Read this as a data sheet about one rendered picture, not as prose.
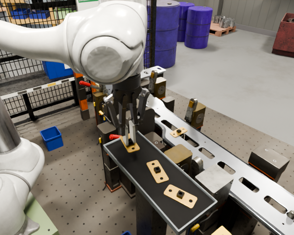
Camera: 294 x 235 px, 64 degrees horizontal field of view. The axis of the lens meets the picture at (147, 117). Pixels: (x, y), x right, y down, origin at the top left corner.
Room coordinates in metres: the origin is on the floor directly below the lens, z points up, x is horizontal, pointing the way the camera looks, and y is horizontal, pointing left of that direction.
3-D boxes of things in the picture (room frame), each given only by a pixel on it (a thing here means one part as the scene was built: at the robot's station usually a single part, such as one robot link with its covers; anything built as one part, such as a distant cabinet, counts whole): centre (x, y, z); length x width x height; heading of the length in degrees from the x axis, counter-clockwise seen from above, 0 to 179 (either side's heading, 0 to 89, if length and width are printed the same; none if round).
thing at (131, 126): (0.56, 0.04, 1.24); 0.03 x 0.01 x 0.07; 26
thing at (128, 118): (0.82, 0.07, 0.95); 0.18 x 0.13 x 0.49; 37
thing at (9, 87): (1.46, 0.55, 1.02); 0.90 x 0.22 x 0.03; 127
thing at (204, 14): (5.42, -0.91, 0.38); 1.05 x 0.64 x 0.76; 46
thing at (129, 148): (0.56, 0.05, 1.20); 0.08 x 0.04 x 0.01; 26
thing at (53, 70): (1.48, 0.53, 1.10); 0.30 x 0.17 x 0.13; 121
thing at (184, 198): (0.39, -0.09, 1.17); 0.08 x 0.04 x 0.01; 58
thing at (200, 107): (1.03, -0.27, 0.87); 0.12 x 0.07 x 0.35; 127
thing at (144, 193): (0.48, -0.02, 1.16); 0.37 x 0.14 x 0.02; 37
